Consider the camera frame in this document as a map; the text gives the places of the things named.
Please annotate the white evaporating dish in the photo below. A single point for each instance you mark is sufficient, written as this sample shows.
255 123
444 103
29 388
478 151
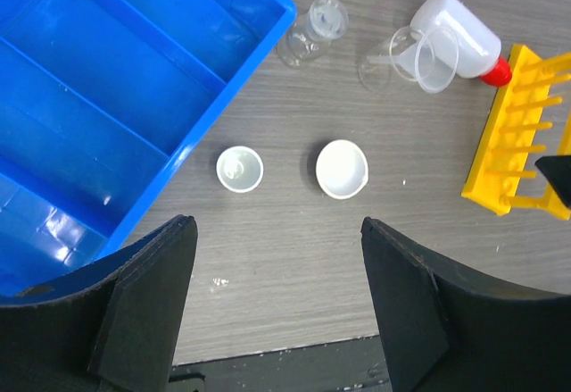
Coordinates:
342 169

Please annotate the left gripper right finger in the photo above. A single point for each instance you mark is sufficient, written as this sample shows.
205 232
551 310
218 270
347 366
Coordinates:
445 326

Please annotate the white squeeze bottle red cap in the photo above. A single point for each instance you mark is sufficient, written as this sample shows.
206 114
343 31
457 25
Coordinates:
462 40

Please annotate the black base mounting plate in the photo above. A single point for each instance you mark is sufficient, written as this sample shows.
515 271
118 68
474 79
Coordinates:
350 365

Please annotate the small clear glass flask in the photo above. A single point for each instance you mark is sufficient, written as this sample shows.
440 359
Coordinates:
313 33

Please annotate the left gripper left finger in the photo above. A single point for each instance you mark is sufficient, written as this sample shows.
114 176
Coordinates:
109 326

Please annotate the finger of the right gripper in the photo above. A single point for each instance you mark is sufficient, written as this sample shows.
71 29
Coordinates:
556 169

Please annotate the blue plastic divided bin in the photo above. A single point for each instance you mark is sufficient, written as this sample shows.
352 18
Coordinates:
101 103

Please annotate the yellow test tube rack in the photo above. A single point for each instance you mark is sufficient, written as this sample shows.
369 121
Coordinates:
508 137

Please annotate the clear plastic beaker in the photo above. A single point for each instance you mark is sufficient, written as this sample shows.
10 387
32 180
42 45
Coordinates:
428 58

